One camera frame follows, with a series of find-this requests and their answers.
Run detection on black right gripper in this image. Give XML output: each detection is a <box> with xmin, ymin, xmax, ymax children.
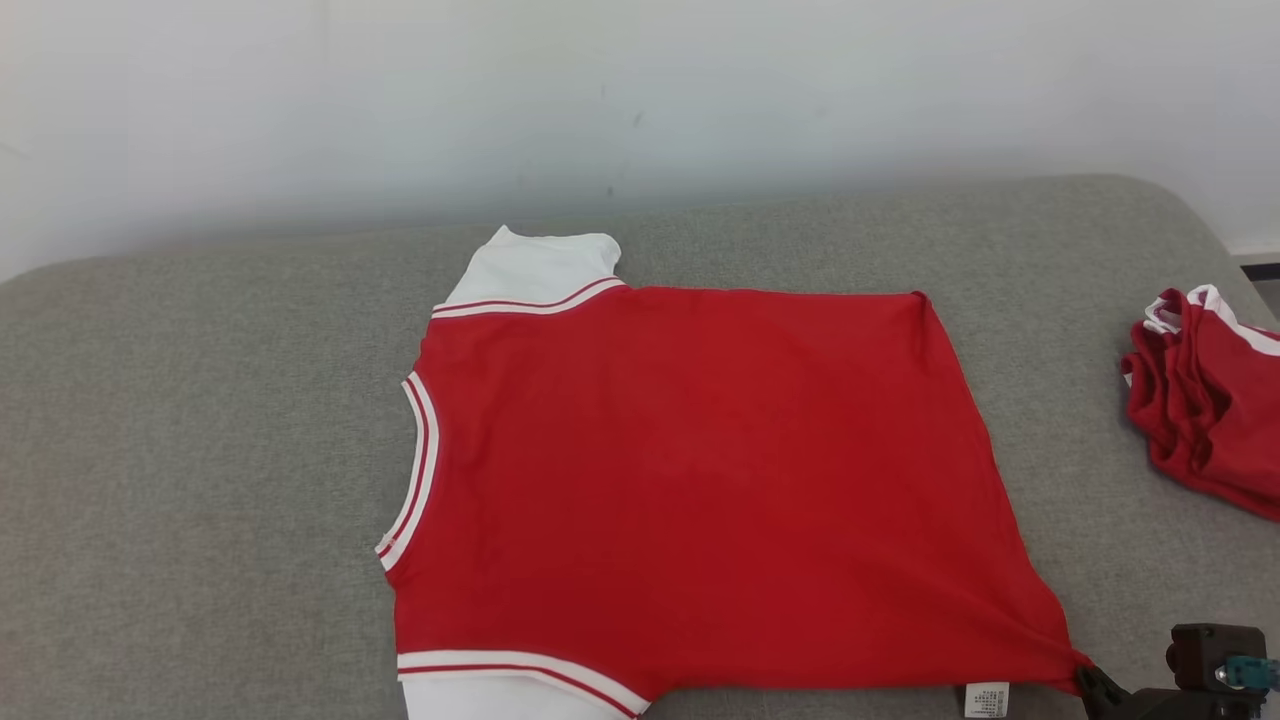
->
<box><xmin>1074</xmin><ymin>664</ymin><xmax>1272</xmax><ymax>720</ymax></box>

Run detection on red Bulls shorts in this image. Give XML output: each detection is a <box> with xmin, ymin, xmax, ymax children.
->
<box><xmin>1119</xmin><ymin>284</ymin><xmax>1280</xmax><ymax>523</ymax></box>

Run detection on red white Bulls jersey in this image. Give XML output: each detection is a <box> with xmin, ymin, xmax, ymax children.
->
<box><xmin>374</xmin><ymin>224</ymin><xmax>1097</xmax><ymax>720</ymax></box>

